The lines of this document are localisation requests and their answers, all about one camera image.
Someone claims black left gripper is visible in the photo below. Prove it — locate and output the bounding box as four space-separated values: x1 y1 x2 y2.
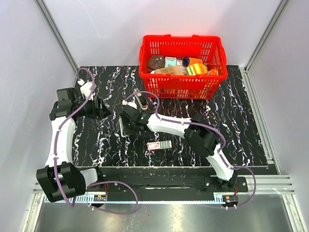
73 94 112 120

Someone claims white black stapler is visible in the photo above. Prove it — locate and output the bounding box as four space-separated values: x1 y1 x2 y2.
133 88 148 111

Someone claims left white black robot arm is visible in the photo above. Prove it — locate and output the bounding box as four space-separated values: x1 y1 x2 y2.
36 87 111 203

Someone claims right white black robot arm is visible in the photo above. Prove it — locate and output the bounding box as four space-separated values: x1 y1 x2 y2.
119 105 238 191

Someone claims red white staple box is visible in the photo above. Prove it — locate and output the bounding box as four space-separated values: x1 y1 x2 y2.
147 140 172 151

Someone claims brown round pouch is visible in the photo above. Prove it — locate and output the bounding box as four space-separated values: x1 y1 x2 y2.
148 55 165 71

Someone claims brown cardboard box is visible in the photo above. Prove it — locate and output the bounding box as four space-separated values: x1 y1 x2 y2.
150 65 186 75

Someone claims teal white small box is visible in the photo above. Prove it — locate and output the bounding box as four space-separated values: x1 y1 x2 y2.
165 57 177 68

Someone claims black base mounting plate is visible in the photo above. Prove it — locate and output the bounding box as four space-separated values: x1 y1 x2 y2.
87 167 249 203

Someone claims yellow green box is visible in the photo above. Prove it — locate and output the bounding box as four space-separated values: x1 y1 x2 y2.
186 63 209 75

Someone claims red plastic basket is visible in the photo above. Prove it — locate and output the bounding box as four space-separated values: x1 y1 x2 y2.
139 35 228 100

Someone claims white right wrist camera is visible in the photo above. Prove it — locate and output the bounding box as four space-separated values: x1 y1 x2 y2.
122 100 137 109

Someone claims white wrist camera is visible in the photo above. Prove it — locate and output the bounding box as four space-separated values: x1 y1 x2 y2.
122 100 137 109
77 79 96 99

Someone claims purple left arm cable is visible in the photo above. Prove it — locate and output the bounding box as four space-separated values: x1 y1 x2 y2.
53 67 139 215

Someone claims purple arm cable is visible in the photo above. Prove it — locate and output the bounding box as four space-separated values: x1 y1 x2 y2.
123 90 256 210
53 67 139 215

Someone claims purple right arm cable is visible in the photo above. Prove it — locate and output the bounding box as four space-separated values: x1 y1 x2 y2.
123 90 256 210

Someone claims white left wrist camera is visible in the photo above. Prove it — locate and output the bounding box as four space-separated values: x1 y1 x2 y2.
77 79 96 99

